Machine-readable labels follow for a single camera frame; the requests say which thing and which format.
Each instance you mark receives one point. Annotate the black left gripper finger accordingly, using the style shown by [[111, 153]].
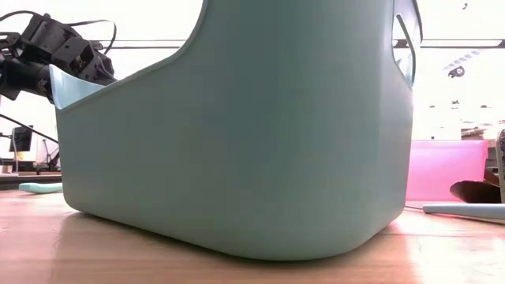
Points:
[[104, 71]]

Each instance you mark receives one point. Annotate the teal green plastic bin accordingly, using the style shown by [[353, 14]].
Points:
[[236, 158]]

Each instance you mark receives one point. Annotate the pink plastic tray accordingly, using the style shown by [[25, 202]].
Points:
[[446, 169]]

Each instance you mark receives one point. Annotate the dark brown spoon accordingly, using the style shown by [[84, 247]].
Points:
[[473, 192]]

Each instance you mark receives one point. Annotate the black monitor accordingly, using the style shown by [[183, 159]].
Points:
[[21, 139]]

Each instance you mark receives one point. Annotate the black background equipment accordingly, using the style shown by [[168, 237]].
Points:
[[51, 155]]

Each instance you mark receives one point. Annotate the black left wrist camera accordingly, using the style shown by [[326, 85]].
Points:
[[47, 33]]

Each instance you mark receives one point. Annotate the black overhead rail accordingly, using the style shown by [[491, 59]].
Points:
[[398, 43]]

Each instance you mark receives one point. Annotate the black hanging camera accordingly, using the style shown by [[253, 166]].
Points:
[[457, 72]]

